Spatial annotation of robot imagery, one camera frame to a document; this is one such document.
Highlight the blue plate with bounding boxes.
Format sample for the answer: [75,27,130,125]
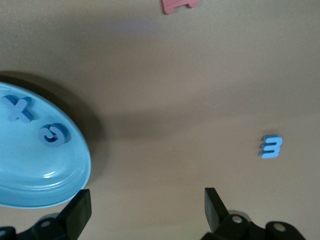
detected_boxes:
[0,81,92,209]

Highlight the blue foam letter G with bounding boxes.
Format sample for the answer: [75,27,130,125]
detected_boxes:
[37,122,72,147]

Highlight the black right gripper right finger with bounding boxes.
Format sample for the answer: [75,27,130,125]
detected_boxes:
[201,187,306,240]

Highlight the blue foam letter E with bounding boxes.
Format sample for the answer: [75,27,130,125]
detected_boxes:
[258,134,285,160]

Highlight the red foam letter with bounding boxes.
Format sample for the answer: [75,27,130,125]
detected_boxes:
[161,0,200,15]

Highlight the blue foam letter X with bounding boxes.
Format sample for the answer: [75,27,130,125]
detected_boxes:
[1,95,35,123]

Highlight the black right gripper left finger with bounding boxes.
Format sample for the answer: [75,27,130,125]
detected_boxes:
[0,188,93,240]

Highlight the brown table cover mat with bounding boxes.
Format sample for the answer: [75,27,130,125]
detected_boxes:
[0,0,320,240]

